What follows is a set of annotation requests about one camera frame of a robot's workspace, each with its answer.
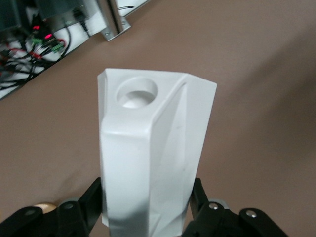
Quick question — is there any brown table cover sheet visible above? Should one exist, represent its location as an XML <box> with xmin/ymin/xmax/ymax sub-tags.
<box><xmin>0</xmin><ymin>0</ymin><xmax>316</xmax><ymax>237</ymax></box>

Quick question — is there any white angular cup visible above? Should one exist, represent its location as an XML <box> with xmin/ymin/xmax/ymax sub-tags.
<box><xmin>96</xmin><ymin>68</ymin><xmax>218</xmax><ymax>237</ymax></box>

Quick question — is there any aluminium camera mount post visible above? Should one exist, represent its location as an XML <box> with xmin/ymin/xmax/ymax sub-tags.
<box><xmin>99</xmin><ymin>0</ymin><xmax>132</xmax><ymax>42</ymax></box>

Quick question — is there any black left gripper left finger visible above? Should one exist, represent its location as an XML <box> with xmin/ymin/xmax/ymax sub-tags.
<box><xmin>0</xmin><ymin>177</ymin><xmax>103</xmax><ymax>237</ymax></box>

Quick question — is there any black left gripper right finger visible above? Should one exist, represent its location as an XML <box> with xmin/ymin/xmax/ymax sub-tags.
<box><xmin>184</xmin><ymin>177</ymin><xmax>287</xmax><ymax>237</ymax></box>

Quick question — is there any grey electronics box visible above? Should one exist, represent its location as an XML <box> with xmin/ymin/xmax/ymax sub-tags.
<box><xmin>39</xmin><ymin>0</ymin><xmax>100</xmax><ymax>26</ymax></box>

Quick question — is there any tangled black cable bundle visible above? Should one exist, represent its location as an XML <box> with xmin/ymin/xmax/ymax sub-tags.
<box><xmin>0</xmin><ymin>6</ymin><xmax>91</xmax><ymax>92</ymax></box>

